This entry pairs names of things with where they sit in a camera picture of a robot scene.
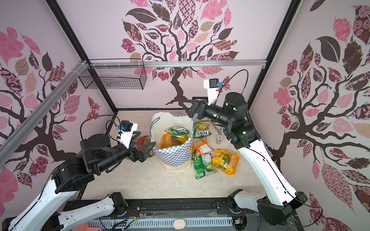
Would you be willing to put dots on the green snack bag white label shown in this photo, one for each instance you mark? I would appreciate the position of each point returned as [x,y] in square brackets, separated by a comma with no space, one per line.
[203,166]

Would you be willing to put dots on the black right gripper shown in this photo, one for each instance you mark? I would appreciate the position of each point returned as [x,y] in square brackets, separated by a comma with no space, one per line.
[198,108]

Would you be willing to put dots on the yellow mango gummy bag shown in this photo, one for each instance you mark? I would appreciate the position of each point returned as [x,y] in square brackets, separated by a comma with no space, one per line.
[170,140]

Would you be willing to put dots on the aluminium rail back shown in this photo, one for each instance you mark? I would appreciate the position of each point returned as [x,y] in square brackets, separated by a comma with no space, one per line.
[248,62]

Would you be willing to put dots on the metal kitchen tongs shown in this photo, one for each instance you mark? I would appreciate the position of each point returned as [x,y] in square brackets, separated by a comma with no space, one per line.
[219,130]

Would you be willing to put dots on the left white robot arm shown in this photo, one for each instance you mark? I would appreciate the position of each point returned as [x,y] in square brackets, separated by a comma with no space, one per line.
[96,156]

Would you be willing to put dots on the green yellow fox candy bag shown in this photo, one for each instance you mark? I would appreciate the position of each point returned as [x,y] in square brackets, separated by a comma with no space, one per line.
[201,129]

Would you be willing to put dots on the aluminium rail left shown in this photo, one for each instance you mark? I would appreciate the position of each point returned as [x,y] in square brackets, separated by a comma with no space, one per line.
[15,140]

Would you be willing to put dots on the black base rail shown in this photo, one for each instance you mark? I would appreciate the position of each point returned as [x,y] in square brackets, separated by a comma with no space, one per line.
[217,206]

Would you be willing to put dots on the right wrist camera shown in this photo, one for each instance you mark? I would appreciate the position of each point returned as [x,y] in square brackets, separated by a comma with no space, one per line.
[212,86]

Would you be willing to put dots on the yellow snack bag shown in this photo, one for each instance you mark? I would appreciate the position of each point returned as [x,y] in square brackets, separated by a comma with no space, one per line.
[226,161]

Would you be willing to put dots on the red object bottom edge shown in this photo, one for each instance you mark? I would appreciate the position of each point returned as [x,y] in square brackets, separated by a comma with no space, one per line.
[86,227]

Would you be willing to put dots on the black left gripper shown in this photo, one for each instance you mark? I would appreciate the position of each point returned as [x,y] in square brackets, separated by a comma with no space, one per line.
[141,155]

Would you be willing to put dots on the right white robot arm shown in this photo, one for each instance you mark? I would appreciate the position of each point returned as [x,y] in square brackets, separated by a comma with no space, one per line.
[280,199]

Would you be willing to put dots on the beige oval sticker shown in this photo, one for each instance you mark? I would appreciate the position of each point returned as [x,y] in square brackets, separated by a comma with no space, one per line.
[179,224]

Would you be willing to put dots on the black wire basket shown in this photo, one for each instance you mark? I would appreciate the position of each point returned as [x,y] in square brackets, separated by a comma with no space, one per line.
[119,74]

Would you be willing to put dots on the aluminium rail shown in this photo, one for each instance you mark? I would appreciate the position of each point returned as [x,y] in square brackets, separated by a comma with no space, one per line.
[248,62]
[15,140]

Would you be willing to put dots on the white vented cable duct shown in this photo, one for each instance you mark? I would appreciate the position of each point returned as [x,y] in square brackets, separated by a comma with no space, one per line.
[160,224]

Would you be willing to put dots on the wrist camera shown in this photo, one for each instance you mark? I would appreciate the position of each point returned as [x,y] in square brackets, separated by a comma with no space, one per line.
[212,86]
[126,130]

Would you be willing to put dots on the orange snack bag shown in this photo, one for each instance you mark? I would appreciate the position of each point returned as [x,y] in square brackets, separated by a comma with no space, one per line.
[201,147]

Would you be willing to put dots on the blue checkered paper bag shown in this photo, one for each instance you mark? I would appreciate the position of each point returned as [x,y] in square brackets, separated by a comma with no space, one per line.
[177,157]

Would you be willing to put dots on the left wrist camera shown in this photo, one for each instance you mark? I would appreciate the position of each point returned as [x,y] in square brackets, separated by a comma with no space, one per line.
[126,130]

